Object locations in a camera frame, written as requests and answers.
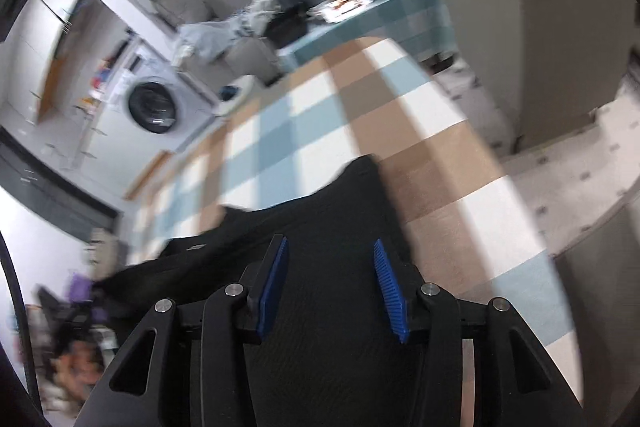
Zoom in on black knit shirt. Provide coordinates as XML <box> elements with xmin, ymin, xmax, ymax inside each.
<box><xmin>92</xmin><ymin>154</ymin><xmax>466</xmax><ymax>427</ymax></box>

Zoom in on grey side cabinet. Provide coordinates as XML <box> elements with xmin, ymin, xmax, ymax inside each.
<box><xmin>425</xmin><ymin>0</ymin><xmax>631</xmax><ymax>152</ymax></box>

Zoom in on white kitchen counter cabinet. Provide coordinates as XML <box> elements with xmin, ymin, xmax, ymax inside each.
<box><xmin>50</xmin><ymin>72</ymin><xmax>133</xmax><ymax>172</ymax></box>

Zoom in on light blue denim garment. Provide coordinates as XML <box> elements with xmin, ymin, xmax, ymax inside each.
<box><xmin>172</xmin><ymin>0</ymin><xmax>281</xmax><ymax>68</ymax></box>

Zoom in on grey upholstered seat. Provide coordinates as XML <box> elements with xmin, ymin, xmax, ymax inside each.
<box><xmin>550</xmin><ymin>202</ymin><xmax>640</xmax><ymax>408</ymax></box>

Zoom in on white washing machine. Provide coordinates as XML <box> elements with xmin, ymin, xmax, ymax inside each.
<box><xmin>95</xmin><ymin>42</ymin><xmax>226</xmax><ymax>152</ymax></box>

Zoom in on woven laundry basket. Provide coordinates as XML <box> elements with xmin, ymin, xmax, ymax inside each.
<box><xmin>87</xmin><ymin>227</ymin><xmax>126</xmax><ymax>268</ymax></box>

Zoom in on food tray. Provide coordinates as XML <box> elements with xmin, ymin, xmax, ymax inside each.
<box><xmin>307</xmin><ymin>0</ymin><xmax>376</xmax><ymax>25</ymax></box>

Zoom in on teal checkered tablecloth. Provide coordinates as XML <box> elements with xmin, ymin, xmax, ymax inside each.
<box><xmin>277</xmin><ymin>0</ymin><xmax>456</xmax><ymax>75</ymax></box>

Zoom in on purple bag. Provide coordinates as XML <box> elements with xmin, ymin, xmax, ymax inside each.
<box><xmin>70</xmin><ymin>272</ymin><xmax>108</xmax><ymax>323</ymax></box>

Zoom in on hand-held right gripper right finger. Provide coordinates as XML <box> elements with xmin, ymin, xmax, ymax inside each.
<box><xmin>372</xmin><ymin>238</ymin><xmax>586</xmax><ymax>427</ymax></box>

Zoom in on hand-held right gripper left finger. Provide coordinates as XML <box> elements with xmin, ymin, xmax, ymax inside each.
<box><xmin>75</xmin><ymin>234</ymin><xmax>290</xmax><ymax>427</ymax></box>

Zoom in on white patterned mat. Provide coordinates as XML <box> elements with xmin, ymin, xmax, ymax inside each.
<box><xmin>500</xmin><ymin>82</ymin><xmax>640</xmax><ymax>258</ymax></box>

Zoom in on white wall cabinet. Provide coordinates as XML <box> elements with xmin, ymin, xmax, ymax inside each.
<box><xmin>0</xmin><ymin>0</ymin><xmax>131</xmax><ymax>128</ymax></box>

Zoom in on checkered blanket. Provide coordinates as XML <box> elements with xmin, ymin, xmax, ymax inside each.
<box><xmin>125</xmin><ymin>36</ymin><xmax>586</xmax><ymax>408</ymax></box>

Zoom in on dark glass door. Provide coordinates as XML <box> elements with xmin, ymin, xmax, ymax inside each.
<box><xmin>0</xmin><ymin>127</ymin><xmax>123</xmax><ymax>243</ymax></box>

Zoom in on grey sofa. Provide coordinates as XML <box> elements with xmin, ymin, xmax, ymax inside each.
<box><xmin>155</xmin><ymin>0</ymin><xmax>301</xmax><ymax>82</ymax></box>

